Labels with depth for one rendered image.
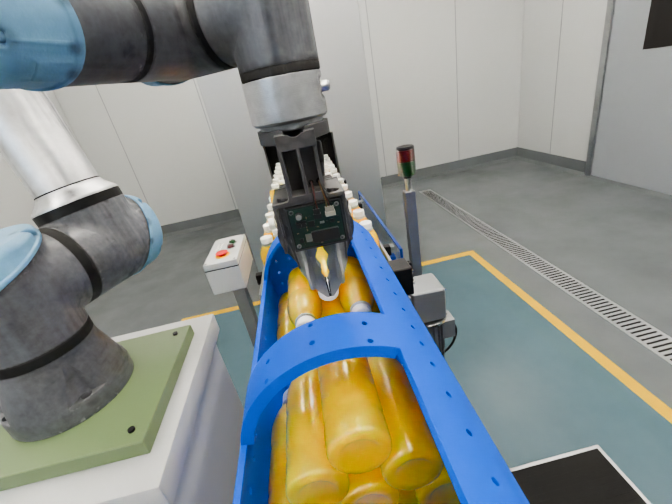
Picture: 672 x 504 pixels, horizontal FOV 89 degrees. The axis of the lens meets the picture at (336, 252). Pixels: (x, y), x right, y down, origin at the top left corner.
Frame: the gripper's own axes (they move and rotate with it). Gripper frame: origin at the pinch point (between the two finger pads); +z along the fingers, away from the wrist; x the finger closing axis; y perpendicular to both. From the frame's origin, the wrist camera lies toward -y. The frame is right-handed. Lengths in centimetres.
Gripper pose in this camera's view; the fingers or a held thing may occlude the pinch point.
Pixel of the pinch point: (328, 284)
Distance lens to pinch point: 44.7
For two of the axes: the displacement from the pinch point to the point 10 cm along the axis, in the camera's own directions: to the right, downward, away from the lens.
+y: 1.2, 4.1, -9.0
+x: 9.8, -2.1, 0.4
